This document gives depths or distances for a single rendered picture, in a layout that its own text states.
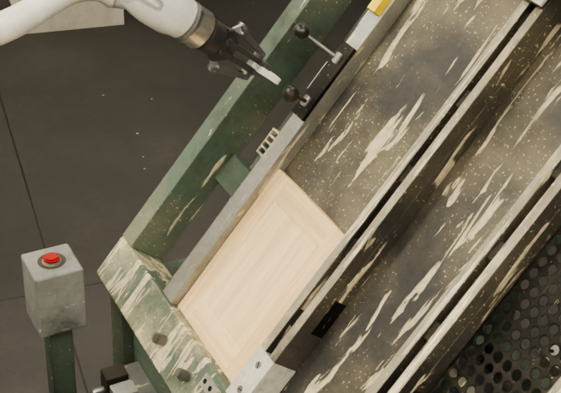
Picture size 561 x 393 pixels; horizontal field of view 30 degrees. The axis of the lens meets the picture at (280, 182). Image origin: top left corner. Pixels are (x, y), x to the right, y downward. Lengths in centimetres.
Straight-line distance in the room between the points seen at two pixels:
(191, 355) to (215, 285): 18
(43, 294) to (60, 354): 23
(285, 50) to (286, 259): 56
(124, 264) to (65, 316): 19
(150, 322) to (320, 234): 50
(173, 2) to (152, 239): 76
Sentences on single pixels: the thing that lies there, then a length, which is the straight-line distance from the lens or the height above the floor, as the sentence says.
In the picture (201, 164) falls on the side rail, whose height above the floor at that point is 111.
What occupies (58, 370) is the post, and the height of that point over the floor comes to 61.
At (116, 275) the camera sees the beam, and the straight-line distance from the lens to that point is 267.
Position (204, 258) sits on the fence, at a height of 101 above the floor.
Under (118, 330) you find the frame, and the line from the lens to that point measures 280.
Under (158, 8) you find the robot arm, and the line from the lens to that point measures 212.
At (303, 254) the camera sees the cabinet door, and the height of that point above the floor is 113.
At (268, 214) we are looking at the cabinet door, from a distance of 238.
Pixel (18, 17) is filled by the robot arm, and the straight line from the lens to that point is 210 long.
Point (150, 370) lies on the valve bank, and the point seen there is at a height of 77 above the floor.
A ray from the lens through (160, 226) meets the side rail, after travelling 266.
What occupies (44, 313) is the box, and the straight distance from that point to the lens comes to 261.
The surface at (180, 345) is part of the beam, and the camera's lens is 240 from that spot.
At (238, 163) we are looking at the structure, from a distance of 260.
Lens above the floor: 246
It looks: 32 degrees down
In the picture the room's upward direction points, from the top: 3 degrees clockwise
